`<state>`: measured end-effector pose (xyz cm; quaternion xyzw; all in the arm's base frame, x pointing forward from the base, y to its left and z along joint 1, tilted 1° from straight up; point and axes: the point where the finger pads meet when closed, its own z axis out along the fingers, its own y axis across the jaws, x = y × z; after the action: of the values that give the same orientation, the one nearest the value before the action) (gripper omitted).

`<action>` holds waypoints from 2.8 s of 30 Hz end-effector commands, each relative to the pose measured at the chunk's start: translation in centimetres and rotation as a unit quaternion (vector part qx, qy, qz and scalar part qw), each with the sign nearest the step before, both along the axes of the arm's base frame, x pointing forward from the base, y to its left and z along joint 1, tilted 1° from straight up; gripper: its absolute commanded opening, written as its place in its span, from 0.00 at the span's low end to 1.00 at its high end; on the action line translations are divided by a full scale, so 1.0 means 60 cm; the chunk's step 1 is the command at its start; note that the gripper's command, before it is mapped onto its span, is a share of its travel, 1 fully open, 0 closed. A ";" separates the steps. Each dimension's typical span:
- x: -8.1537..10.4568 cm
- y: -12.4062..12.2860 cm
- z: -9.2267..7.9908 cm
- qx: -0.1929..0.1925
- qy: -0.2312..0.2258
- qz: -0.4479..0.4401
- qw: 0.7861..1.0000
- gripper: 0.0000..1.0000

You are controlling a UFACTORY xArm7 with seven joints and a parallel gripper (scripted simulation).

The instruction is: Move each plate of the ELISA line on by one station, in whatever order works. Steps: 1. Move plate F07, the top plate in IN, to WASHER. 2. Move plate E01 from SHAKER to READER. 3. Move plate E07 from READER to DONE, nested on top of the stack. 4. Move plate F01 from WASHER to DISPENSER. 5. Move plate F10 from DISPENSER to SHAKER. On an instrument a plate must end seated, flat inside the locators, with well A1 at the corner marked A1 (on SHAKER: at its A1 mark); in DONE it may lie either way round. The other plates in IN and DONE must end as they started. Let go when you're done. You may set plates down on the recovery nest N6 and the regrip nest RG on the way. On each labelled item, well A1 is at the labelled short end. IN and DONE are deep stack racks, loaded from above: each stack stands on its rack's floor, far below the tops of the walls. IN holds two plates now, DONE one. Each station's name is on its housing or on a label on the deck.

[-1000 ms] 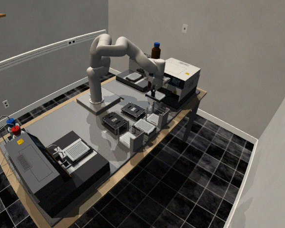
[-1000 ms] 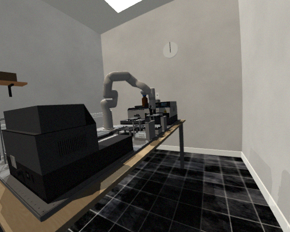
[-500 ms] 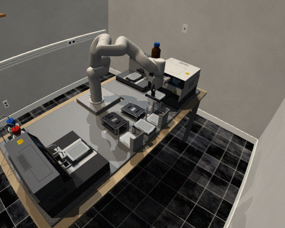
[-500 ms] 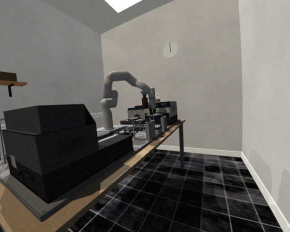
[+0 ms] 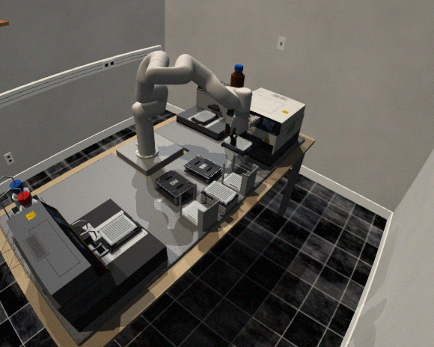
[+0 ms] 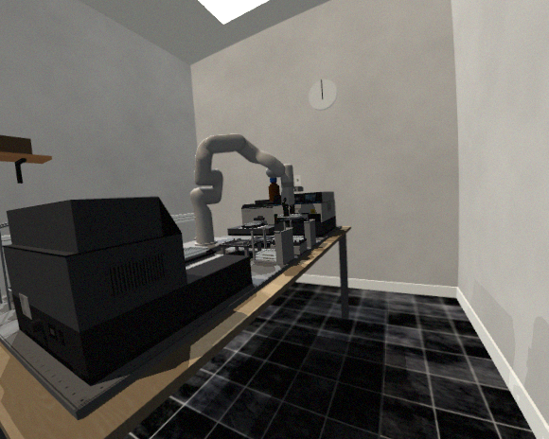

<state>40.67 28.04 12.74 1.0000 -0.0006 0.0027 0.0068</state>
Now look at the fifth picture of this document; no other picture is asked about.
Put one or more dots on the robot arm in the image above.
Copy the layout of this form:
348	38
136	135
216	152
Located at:
151	88

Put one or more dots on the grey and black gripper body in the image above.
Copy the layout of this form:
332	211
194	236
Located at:
239	124

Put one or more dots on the black lab instrument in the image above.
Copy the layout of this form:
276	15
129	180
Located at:
76	279

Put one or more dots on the red bottle cap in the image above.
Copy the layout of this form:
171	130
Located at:
24	199

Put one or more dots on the brown glass bottle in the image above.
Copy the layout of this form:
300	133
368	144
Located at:
237	81

